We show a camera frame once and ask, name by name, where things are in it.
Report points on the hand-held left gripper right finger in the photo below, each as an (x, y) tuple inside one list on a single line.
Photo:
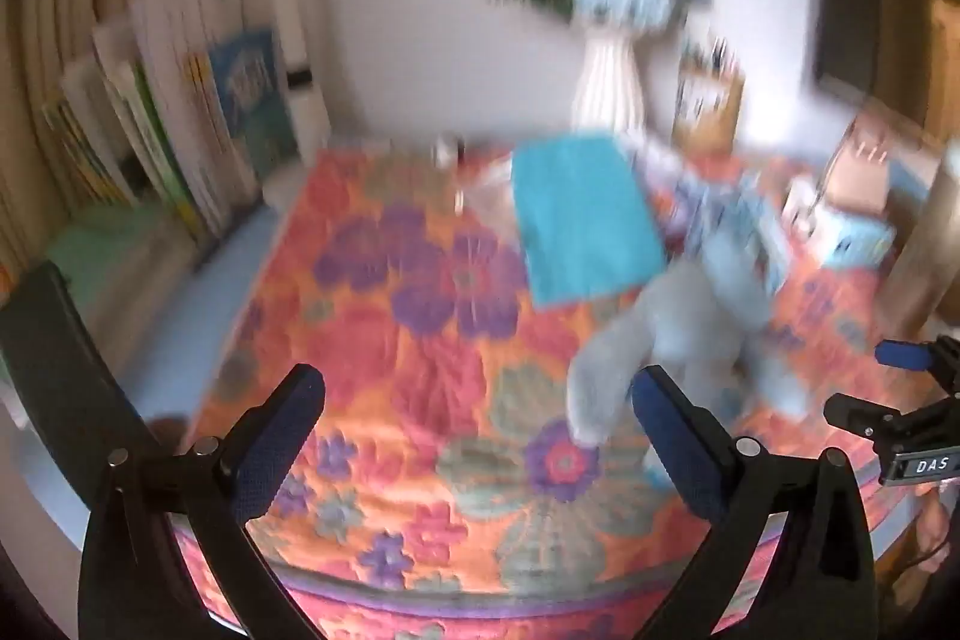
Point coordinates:
[(675, 445)]

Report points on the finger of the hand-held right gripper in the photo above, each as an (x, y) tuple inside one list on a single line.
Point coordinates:
[(904, 353), (862, 419)]

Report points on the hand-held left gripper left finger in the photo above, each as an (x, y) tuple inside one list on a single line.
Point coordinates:
[(277, 445)]

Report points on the grey garment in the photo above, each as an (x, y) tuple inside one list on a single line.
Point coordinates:
[(675, 340)]

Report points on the teal cloth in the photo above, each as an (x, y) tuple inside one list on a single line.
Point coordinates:
[(585, 220)]

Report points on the blue tissue pack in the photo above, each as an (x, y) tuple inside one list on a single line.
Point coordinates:
[(855, 242)]

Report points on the floral quilted blanket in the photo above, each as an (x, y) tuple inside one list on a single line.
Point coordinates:
[(420, 385)]

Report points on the brown cardboard box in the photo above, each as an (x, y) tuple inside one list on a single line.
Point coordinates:
[(862, 168)]

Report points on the white and blue plush toy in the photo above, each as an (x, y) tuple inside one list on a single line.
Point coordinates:
[(750, 220)]

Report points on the stack of flat books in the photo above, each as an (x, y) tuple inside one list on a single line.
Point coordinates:
[(112, 242)]

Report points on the cardboard pen holder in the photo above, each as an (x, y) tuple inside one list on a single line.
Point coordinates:
[(709, 100)]

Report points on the row of upright books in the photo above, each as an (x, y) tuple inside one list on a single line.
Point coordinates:
[(187, 108)]

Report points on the bunch of pens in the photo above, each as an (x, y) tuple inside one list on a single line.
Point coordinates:
[(712, 55)]

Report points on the white ribbed vase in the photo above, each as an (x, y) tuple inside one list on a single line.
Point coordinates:
[(607, 78)]

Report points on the white desk lamp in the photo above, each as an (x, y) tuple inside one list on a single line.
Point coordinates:
[(289, 10)]

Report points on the beige curtain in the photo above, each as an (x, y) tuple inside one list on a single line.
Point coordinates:
[(45, 10)]

